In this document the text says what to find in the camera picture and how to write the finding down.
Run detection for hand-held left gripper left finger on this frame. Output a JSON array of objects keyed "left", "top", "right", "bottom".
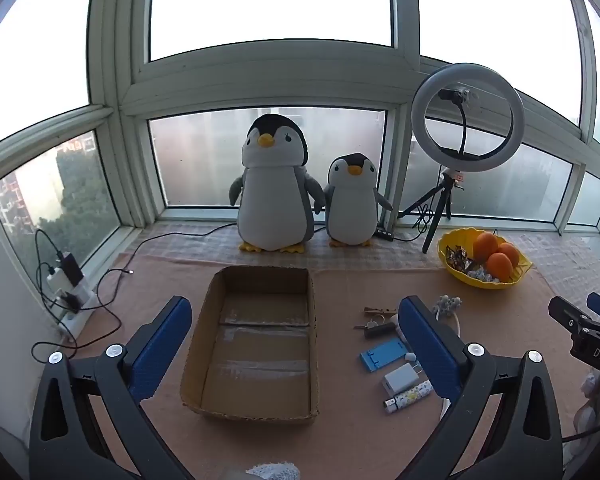
[{"left": 29, "top": 296, "right": 196, "bottom": 480}]

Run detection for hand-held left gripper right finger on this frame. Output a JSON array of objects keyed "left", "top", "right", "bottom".
[{"left": 397, "top": 296, "right": 563, "bottom": 480}]

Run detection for white plug charger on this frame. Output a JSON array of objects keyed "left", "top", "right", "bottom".
[{"left": 381, "top": 362, "right": 423, "bottom": 396}]

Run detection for white massager with grey balls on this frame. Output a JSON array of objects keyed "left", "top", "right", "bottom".
[{"left": 431, "top": 294, "right": 463, "bottom": 421}]

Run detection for white patterned lighter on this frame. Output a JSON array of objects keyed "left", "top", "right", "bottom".
[{"left": 382, "top": 380, "right": 433, "bottom": 415}]

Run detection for cardboard box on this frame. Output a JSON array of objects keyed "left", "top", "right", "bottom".
[{"left": 180, "top": 265, "right": 321, "bottom": 423}]

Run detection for blue phone stand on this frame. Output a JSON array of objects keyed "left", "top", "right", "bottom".
[{"left": 359, "top": 338, "right": 411, "bottom": 373}]

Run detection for white crumpled cloth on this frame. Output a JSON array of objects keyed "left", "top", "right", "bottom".
[{"left": 572, "top": 370, "right": 600, "bottom": 443}]

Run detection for yellow plastic bowl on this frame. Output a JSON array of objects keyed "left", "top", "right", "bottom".
[{"left": 437, "top": 228, "right": 533, "bottom": 291}]

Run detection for wrapped candies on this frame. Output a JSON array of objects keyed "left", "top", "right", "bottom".
[{"left": 465, "top": 267, "right": 501, "bottom": 283}]

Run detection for white power strip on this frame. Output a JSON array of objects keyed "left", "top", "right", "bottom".
[{"left": 47, "top": 260, "right": 101, "bottom": 336}]

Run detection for plaid cloth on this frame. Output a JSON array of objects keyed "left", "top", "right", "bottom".
[{"left": 140, "top": 220, "right": 600, "bottom": 283}]

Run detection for brown snack packet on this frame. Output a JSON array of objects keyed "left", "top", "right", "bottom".
[{"left": 445, "top": 245, "right": 476, "bottom": 273}]

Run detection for black power adapter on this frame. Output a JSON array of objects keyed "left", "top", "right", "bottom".
[{"left": 55, "top": 252, "right": 86, "bottom": 286}]

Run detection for white power adapter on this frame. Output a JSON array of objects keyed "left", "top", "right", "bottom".
[{"left": 47, "top": 269, "right": 78, "bottom": 292}]

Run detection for small penguin plush toy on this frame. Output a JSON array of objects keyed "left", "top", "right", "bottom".
[{"left": 323, "top": 153, "right": 394, "bottom": 248}]

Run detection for white lace cloth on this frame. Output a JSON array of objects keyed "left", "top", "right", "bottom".
[{"left": 245, "top": 462, "right": 301, "bottom": 480}]

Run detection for large penguin plush toy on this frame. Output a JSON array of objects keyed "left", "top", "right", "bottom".
[{"left": 229, "top": 114, "right": 327, "bottom": 253}]

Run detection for black charging cable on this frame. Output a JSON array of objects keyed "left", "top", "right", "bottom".
[{"left": 31, "top": 269, "right": 133, "bottom": 366}]

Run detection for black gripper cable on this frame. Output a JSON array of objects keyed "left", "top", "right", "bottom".
[{"left": 562, "top": 419, "right": 600, "bottom": 444}]

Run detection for long black power cable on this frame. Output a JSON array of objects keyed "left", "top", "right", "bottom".
[{"left": 130, "top": 222, "right": 241, "bottom": 267}]

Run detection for looped black cable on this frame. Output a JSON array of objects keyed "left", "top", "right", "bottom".
[{"left": 32, "top": 229, "right": 63, "bottom": 311}]

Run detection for ring light on tripod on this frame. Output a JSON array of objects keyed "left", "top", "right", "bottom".
[{"left": 397, "top": 62, "right": 526, "bottom": 255}]

